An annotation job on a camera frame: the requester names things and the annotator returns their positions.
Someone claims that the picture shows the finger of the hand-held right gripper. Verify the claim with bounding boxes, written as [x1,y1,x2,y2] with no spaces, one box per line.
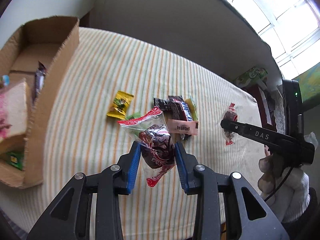
[220,119,253,139]

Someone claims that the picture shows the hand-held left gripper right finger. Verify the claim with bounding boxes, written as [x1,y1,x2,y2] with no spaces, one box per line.
[174,142,290,240]

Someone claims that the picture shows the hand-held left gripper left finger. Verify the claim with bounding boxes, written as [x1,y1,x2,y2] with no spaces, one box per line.
[26,141,142,240]

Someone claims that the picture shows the clear red date packet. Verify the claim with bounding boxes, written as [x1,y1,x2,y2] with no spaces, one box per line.
[117,107,177,188]
[221,102,239,146]

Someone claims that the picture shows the yellow green candy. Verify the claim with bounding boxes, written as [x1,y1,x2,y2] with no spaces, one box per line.
[185,96,199,120]

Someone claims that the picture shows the dark blue-print chocolate bar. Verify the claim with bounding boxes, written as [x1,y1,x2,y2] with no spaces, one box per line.
[168,95,194,122]

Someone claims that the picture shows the yellow candy packet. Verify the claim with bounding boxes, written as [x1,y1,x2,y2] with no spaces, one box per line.
[106,90,134,120]

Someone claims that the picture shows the small black candy packet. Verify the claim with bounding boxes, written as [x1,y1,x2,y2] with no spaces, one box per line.
[153,97,172,112]

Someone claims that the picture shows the brown cardboard box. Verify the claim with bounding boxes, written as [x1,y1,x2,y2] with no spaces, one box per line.
[0,16,80,189]

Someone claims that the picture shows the green snack packet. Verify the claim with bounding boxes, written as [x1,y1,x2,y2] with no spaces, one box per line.
[5,150,25,170]

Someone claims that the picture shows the brown chocolate bar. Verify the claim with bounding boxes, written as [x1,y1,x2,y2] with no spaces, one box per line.
[34,61,48,100]

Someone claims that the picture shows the pink-print bread packet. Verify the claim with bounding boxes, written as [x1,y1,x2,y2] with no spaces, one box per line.
[0,77,32,144]

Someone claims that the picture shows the person's right hand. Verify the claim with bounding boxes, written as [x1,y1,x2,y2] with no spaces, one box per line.
[258,151,284,198]

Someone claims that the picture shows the white lace cloth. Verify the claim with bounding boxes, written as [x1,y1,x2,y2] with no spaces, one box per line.
[274,85,287,134]

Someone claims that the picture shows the dark red box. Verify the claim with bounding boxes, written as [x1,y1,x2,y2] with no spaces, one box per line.
[246,84,275,128]

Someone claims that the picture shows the pink candy wrapper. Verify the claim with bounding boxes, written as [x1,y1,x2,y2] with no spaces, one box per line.
[166,119,200,136]

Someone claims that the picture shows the green snack bag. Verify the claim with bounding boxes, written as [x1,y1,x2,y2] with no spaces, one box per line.
[236,66,268,88]

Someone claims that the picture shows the small pale green candy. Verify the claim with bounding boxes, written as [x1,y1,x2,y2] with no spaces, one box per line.
[125,111,143,121]

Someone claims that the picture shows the white framed window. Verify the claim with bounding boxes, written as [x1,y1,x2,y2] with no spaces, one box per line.
[230,0,320,80]

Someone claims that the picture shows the yellow green wall picture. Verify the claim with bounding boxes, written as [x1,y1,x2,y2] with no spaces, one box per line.
[297,64,320,110]

